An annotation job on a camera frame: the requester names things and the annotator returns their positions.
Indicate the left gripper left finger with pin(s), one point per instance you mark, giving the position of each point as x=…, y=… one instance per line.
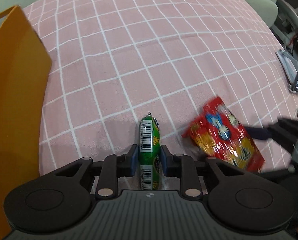
x=113, y=168

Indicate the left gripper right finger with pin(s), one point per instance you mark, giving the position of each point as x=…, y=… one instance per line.
x=182, y=167

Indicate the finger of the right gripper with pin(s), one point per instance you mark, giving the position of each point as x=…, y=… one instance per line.
x=258, y=133

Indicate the green snack packet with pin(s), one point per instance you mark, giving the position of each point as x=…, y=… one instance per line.
x=149, y=152

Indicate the red cracker snack bag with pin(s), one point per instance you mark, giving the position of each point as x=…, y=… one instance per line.
x=218, y=133

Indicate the pink checkered tablecloth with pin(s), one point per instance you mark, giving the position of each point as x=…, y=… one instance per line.
x=114, y=61

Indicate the orange cardboard box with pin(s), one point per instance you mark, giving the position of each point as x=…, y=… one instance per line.
x=24, y=69

